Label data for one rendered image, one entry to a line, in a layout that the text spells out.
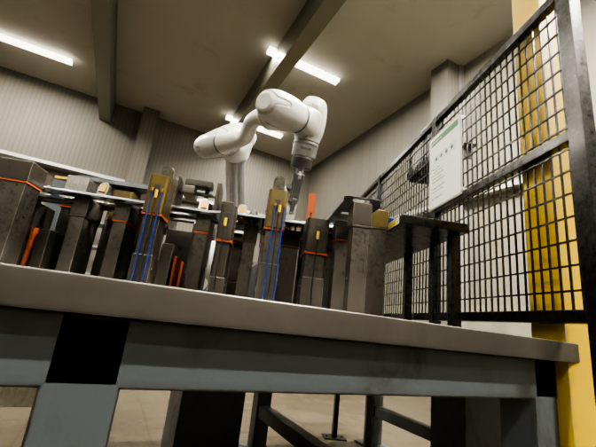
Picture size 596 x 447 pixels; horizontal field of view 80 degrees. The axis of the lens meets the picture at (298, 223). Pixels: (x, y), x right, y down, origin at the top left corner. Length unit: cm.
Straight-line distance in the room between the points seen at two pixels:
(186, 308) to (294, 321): 14
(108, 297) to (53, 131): 774
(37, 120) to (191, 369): 787
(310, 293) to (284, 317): 54
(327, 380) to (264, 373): 10
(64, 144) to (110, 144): 76
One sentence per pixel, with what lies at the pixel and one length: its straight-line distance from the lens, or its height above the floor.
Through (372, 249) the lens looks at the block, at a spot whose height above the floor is 92.
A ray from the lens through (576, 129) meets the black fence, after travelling 100.
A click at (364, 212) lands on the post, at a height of 96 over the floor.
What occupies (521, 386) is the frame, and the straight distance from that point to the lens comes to 90.
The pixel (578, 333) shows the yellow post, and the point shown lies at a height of 72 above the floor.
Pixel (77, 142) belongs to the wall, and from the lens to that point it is 804.
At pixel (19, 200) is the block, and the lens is 125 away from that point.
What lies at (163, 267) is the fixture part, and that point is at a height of 80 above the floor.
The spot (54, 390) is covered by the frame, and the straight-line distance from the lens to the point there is 49.
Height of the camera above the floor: 68
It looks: 15 degrees up
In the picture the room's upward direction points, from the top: 7 degrees clockwise
